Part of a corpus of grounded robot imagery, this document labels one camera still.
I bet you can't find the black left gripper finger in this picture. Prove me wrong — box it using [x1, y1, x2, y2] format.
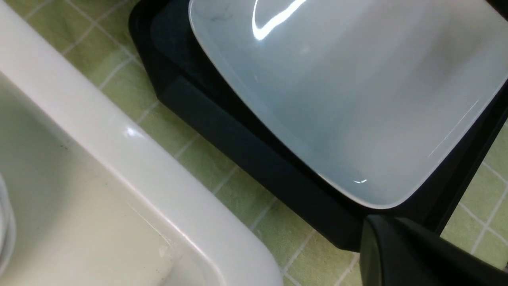
[359, 215, 508, 286]

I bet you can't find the white square rice plate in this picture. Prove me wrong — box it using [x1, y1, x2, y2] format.
[189, 0, 508, 209]

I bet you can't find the large white plastic tub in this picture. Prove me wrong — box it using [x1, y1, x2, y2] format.
[1, 0, 283, 286]

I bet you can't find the black serving tray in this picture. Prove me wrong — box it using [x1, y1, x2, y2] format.
[129, 0, 507, 252]

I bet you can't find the green checked table mat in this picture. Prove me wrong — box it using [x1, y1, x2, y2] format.
[6, 0, 507, 286]

